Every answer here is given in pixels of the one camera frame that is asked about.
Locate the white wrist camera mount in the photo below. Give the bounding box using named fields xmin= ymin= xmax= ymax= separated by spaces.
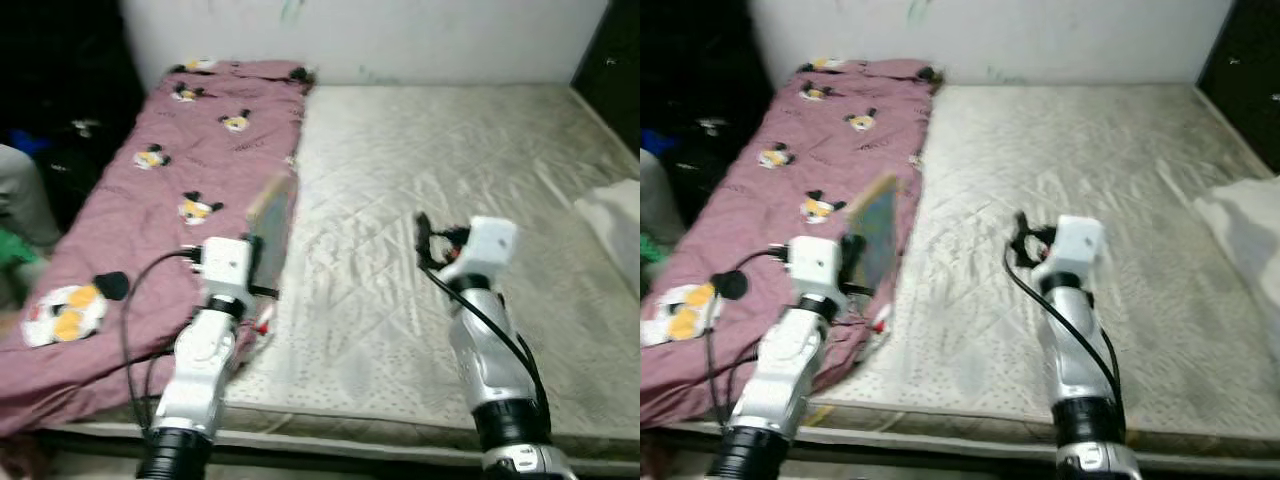
xmin=440 ymin=216 xmax=520 ymax=292
xmin=1030 ymin=216 xmax=1107 ymax=288
xmin=200 ymin=237 xmax=257 ymax=302
xmin=788 ymin=236 xmax=847 ymax=302

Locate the quilted beige mattress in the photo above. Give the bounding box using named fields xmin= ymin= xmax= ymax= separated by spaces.
xmin=800 ymin=83 xmax=1280 ymax=463
xmin=40 ymin=83 xmax=641 ymax=467

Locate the person's grey trouser leg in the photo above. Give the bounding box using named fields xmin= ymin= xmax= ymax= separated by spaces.
xmin=0 ymin=145 xmax=63 ymax=253
xmin=640 ymin=150 xmax=683 ymax=243

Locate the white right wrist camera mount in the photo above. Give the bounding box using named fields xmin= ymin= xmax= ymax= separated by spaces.
xmin=1030 ymin=216 xmax=1107 ymax=288
xmin=440 ymin=216 xmax=520 ymax=292

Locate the white pillow with green print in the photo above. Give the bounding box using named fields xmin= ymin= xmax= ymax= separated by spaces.
xmin=574 ymin=178 xmax=641 ymax=303
xmin=1194 ymin=178 xmax=1280 ymax=308

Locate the black bag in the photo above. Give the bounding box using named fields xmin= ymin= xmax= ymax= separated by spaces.
xmin=0 ymin=0 xmax=148 ymax=233
xmin=640 ymin=0 xmax=771 ymax=229

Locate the blue yellow children's book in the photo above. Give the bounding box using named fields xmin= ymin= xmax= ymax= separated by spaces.
xmin=843 ymin=172 xmax=905 ymax=295
xmin=245 ymin=172 xmax=302 ymax=292

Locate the purple cartoon print blanket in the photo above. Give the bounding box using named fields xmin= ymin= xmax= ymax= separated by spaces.
xmin=0 ymin=60 xmax=314 ymax=438
xmin=640 ymin=58 xmax=942 ymax=433

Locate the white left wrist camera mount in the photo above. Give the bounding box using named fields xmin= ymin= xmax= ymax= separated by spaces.
xmin=200 ymin=237 xmax=257 ymax=302
xmin=788 ymin=236 xmax=847 ymax=302

